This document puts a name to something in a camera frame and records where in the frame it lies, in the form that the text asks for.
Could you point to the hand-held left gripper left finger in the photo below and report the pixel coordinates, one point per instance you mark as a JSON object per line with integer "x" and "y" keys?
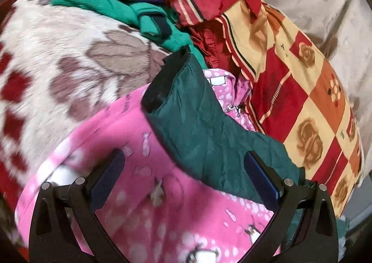
{"x": 107, "y": 177}

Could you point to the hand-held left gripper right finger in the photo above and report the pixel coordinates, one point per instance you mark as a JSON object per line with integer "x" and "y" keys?
{"x": 263, "y": 183}

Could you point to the dark green jacket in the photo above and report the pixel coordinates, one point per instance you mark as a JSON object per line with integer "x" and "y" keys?
{"x": 203, "y": 135}

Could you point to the pink penguin print bedsheet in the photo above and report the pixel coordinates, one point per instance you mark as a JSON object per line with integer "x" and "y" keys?
{"x": 162, "y": 216}

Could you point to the red yellow rose patchwork quilt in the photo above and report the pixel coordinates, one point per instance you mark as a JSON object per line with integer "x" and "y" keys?
{"x": 290, "y": 77}

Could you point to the white red floral fleece blanket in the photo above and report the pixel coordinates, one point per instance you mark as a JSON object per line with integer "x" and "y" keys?
{"x": 58, "y": 48}

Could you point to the teal green knit sweater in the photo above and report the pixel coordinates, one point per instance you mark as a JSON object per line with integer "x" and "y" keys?
{"x": 116, "y": 7}

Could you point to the beige curtain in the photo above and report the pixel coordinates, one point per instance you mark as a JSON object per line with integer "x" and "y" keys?
{"x": 319, "y": 4}

